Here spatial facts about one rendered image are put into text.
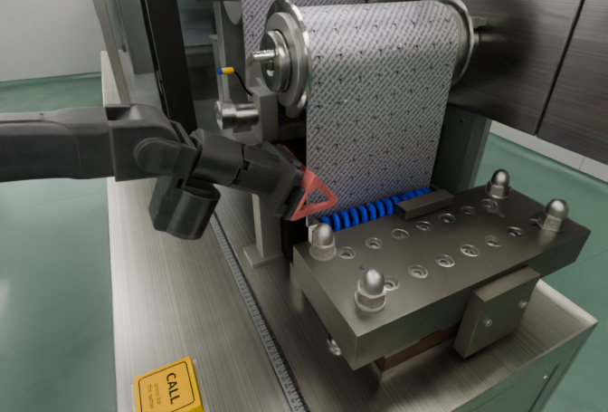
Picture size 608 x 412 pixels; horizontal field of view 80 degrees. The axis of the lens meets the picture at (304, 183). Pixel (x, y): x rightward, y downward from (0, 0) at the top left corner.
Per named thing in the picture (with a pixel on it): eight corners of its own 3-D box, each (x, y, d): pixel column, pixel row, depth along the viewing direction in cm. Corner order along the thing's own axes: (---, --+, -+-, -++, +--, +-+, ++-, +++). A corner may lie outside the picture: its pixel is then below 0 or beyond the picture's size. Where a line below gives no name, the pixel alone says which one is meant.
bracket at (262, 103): (241, 253, 68) (222, 90, 52) (273, 243, 70) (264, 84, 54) (250, 271, 64) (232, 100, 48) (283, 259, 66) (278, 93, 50)
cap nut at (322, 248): (304, 247, 49) (304, 220, 47) (327, 239, 51) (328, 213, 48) (317, 264, 47) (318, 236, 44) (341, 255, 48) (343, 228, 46)
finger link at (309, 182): (332, 231, 50) (276, 218, 45) (308, 205, 56) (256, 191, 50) (356, 189, 48) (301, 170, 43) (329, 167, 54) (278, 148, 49)
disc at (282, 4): (266, 100, 57) (260, -6, 49) (269, 100, 57) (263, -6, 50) (308, 134, 46) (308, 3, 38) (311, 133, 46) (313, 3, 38)
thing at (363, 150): (306, 225, 55) (306, 107, 46) (426, 189, 64) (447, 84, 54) (307, 227, 55) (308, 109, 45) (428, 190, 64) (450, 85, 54)
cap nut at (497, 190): (479, 190, 62) (486, 167, 59) (494, 186, 63) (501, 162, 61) (498, 201, 59) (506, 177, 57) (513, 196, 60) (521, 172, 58)
